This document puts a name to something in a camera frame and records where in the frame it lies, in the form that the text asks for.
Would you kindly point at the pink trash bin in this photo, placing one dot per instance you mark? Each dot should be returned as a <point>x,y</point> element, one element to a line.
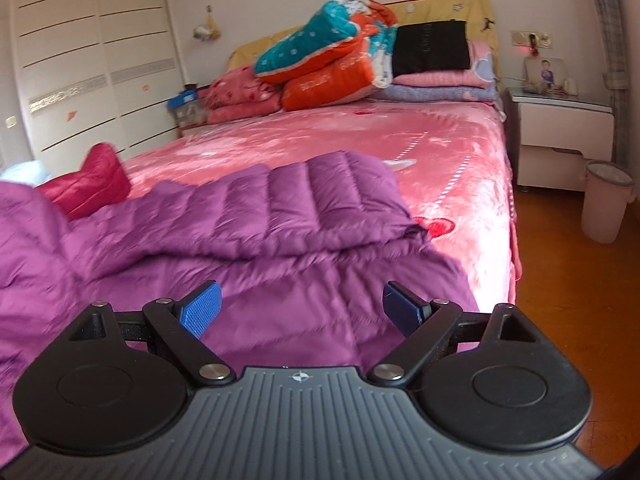
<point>605,205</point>

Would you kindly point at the blue storage box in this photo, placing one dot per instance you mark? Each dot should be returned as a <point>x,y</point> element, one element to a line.
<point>185,105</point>

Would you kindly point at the teal and orange quilt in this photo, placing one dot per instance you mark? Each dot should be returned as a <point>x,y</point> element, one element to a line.
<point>325,50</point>

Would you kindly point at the wall hanging ornament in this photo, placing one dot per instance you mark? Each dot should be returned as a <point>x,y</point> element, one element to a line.
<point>207,30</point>

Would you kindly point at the white nightstand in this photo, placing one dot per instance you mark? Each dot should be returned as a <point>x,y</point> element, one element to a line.
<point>560,130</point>

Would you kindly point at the grey plaid curtain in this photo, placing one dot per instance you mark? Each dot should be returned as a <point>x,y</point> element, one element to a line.
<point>607,20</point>

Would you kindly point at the red down jacket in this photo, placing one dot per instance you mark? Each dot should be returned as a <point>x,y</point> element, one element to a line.
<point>90,185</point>

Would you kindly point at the pink bed blanket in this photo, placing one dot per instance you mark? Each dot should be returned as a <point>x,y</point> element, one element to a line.
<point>350,135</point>

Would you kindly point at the white cup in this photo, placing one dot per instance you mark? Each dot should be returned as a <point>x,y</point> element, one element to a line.
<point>571,87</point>

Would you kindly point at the white wardrobe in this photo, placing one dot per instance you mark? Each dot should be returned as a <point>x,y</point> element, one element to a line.
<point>75,60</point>

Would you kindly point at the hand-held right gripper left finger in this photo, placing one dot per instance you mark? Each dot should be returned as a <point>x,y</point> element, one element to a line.
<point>200,310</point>

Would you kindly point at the black cushion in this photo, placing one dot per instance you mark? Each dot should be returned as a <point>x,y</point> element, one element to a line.
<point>430,47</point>

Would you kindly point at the wall socket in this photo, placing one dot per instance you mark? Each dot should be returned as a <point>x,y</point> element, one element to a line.
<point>520,39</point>

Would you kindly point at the photo frame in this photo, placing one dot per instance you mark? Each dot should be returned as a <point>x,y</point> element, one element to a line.
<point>545,72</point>

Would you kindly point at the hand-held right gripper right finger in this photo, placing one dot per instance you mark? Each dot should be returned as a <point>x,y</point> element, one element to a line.
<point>400,310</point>

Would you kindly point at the white cloth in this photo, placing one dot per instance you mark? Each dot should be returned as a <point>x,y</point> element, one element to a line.
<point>20,172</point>

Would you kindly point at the pink dotted pillow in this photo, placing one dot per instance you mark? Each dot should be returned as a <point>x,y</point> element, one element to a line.
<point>235,95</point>

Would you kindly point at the purple down jacket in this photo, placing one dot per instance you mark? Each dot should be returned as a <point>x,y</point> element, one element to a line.
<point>280,240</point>

